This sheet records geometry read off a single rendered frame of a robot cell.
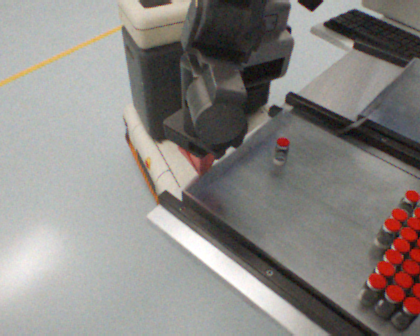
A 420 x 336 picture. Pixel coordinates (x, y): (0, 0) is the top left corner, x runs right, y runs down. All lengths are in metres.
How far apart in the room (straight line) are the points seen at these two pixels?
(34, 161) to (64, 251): 0.56
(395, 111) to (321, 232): 0.34
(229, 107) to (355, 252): 0.29
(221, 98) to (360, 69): 0.58
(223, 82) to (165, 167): 1.09
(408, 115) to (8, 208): 1.59
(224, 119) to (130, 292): 1.17
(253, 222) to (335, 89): 0.39
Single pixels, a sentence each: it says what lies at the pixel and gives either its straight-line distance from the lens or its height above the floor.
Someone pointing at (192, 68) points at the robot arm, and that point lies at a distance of 0.48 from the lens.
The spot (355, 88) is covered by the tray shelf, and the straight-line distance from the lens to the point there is 0.89.
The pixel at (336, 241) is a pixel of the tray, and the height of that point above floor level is 0.88.
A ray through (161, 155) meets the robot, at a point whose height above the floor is 0.28.
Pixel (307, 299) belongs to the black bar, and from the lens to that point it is 0.53.
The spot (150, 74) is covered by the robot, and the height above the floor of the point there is 0.60.
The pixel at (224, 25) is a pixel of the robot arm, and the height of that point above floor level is 1.16.
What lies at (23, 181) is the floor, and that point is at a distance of 2.00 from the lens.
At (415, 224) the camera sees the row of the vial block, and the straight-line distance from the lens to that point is 0.60.
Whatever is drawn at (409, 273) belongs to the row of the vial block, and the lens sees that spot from 0.55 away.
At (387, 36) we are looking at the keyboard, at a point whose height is 0.83.
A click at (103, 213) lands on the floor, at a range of 1.76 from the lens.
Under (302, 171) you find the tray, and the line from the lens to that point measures 0.68.
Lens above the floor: 1.36
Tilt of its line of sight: 46 degrees down
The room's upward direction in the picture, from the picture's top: straight up
